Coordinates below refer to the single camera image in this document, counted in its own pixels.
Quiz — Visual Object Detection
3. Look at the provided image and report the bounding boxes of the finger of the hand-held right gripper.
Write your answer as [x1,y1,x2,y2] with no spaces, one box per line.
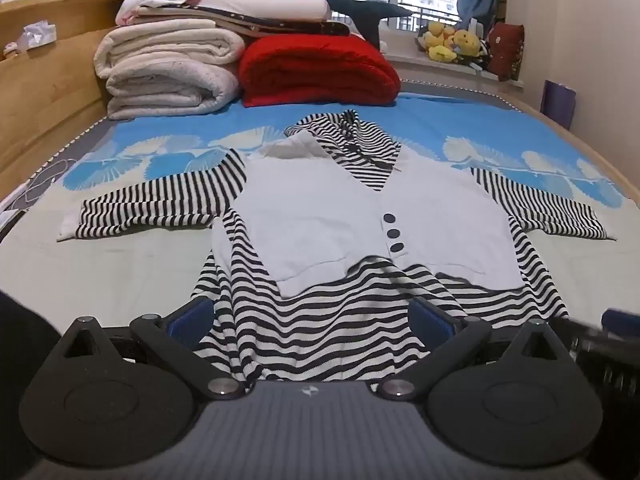
[567,308,640,348]

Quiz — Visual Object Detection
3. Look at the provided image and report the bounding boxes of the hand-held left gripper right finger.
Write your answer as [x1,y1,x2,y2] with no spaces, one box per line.
[376,297,568,402]

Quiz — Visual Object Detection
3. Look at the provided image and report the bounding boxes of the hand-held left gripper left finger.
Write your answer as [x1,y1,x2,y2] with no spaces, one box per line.
[57,296,252,402]

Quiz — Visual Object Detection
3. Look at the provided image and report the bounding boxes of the black white striped top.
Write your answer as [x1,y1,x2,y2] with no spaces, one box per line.
[57,109,621,395]

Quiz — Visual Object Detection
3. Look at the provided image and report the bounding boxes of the blue white printed bed sheet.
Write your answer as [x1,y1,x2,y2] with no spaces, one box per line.
[0,77,640,361]

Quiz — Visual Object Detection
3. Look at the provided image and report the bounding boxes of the purple box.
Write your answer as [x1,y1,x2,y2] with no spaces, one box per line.
[541,80,576,130]

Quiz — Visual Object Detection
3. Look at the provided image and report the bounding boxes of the white folded blanket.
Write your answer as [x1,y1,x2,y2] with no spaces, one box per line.
[94,19,247,121]

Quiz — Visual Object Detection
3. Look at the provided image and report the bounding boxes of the red folded blanket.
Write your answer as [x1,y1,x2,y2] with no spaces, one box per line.
[237,34,402,108]

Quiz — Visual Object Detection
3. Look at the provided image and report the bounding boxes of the dark dotted folded cloth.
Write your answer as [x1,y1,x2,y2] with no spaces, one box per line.
[135,4,351,38]

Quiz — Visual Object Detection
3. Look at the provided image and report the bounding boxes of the white folded sheet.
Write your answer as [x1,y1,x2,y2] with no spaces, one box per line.
[137,0,332,23]

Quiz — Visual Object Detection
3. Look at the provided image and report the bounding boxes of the tissue pack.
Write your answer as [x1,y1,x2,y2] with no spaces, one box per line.
[17,20,58,51]

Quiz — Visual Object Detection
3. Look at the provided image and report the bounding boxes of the white cable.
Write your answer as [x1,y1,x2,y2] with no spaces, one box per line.
[12,157,76,211]

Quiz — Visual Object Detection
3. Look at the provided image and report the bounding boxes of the wooden bed frame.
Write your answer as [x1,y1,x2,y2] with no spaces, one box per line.
[0,0,136,201]

